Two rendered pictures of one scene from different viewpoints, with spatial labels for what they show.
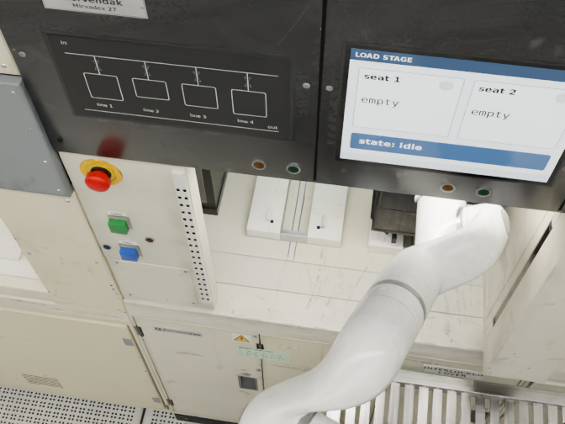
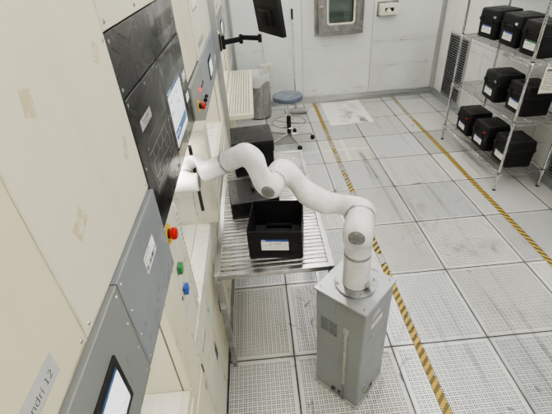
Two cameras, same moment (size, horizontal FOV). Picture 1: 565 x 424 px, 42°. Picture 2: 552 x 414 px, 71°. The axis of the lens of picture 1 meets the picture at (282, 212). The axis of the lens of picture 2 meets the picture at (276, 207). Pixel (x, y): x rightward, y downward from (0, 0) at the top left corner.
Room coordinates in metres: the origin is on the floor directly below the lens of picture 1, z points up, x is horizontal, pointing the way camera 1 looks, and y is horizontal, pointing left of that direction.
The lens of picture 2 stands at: (0.50, 1.30, 2.09)
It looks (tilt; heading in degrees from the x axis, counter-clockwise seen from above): 35 degrees down; 259
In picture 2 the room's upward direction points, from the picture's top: 4 degrees counter-clockwise
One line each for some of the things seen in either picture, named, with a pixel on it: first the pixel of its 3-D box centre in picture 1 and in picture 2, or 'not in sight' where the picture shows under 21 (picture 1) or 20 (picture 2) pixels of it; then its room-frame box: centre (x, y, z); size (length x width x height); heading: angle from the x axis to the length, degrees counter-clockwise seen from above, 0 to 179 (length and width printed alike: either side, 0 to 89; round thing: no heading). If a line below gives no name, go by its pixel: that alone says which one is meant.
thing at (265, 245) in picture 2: not in sight; (277, 228); (0.21, -0.28, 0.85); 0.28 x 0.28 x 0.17; 73
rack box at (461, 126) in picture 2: not in sight; (473, 120); (-2.47, -2.20, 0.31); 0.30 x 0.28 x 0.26; 78
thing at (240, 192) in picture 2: not in sight; (253, 193); (0.26, -0.69, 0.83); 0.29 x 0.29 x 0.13; 88
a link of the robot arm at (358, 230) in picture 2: not in sight; (358, 236); (-0.05, 0.16, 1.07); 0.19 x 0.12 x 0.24; 60
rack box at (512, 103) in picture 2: not in sight; (528, 96); (-2.38, -1.49, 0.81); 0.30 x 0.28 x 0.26; 79
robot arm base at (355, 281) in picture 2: not in sight; (356, 269); (-0.07, 0.13, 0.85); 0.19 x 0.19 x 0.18
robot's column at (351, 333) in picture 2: not in sight; (351, 334); (-0.07, 0.13, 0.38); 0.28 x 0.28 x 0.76; 36
